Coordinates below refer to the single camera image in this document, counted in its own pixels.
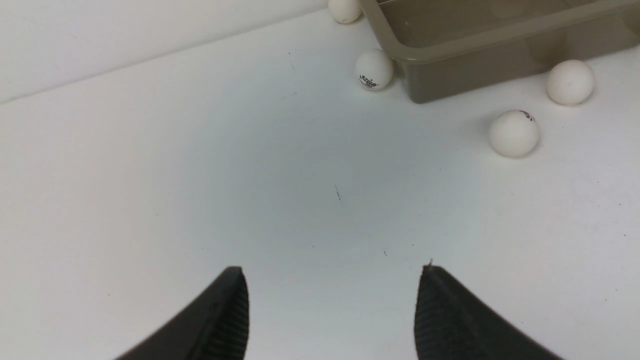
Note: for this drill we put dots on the tan plastic storage bin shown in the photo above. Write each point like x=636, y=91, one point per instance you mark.
x=442, y=48

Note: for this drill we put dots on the white ball beside bin corner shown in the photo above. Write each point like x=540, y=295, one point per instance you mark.
x=374, y=69

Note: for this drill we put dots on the white ball right of bin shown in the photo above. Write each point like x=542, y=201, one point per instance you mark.
x=344, y=11

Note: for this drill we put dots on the white ping-pong ball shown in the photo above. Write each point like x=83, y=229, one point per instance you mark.
x=570, y=83
x=514, y=134

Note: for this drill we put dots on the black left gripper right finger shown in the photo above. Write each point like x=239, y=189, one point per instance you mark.
x=451, y=323

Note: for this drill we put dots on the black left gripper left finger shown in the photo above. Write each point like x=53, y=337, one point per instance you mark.
x=215, y=326

